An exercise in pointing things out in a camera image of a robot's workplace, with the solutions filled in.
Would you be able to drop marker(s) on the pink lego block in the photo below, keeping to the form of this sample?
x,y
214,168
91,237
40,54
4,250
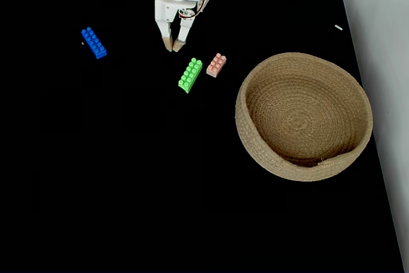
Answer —
x,y
216,66

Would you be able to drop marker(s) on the green lego block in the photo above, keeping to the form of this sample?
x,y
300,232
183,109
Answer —
x,y
190,75

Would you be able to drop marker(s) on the blue lego block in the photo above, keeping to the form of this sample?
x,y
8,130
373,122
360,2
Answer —
x,y
94,43

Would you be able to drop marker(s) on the small white scrap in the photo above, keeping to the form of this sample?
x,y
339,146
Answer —
x,y
338,27

